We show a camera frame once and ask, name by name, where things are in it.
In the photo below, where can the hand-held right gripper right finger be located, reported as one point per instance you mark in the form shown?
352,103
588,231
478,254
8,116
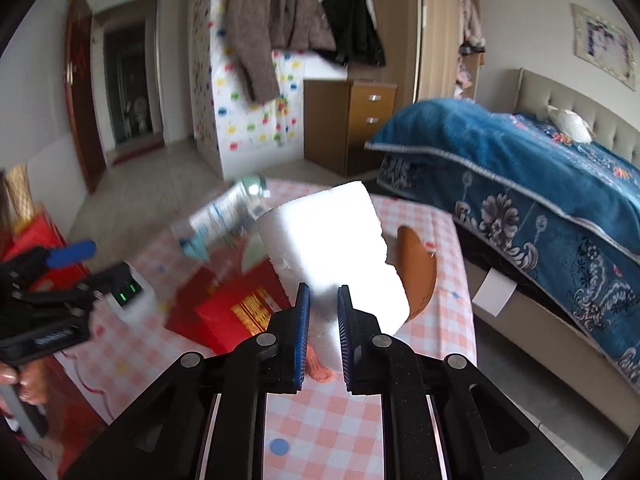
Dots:
345,345

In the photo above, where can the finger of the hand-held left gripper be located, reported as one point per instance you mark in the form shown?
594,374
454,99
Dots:
72,254
95,287

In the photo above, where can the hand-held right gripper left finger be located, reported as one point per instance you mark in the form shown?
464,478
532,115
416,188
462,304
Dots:
301,345

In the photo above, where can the orange peel scraps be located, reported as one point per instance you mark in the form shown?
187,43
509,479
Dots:
320,367

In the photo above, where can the white foam block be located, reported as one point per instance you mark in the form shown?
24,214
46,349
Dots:
325,240

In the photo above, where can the person's left hand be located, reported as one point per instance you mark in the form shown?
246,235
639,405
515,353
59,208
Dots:
31,389

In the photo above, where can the white device with green lights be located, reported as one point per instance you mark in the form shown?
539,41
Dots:
132,305

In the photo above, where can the gold foil paper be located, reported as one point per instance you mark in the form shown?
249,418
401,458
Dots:
20,195

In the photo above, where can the red flat box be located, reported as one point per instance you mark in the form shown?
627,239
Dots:
225,310

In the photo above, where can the pink checkered table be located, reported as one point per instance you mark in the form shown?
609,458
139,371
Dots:
320,435

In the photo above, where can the brown leather piece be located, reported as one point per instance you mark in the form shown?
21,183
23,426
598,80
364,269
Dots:
415,275

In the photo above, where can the red-brown door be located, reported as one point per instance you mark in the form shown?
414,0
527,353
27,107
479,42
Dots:
82,110

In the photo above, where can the clear plastic bottle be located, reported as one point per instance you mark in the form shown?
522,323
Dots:
220,212

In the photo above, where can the white paper tag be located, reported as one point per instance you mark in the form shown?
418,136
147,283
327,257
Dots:
492,292

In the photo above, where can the dotted fabric wardrobe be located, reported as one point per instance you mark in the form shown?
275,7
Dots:
235,125

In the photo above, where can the wooden nightstand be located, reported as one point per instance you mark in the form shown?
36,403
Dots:
330,125

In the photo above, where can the blue floral blanket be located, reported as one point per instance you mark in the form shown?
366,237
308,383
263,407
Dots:
500,160

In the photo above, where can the brown coat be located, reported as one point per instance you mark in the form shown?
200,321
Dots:
260,25

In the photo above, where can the white pillow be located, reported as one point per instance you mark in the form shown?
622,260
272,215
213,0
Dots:
570,122

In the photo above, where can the wooden wardrobe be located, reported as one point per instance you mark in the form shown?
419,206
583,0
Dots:
440,35

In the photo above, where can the black coat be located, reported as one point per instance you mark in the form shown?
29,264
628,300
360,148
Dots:
350,20

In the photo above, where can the pink hanging clothes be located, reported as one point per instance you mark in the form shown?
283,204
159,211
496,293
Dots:
470,15

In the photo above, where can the white framed wall picture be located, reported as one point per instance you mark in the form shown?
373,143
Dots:
602,42

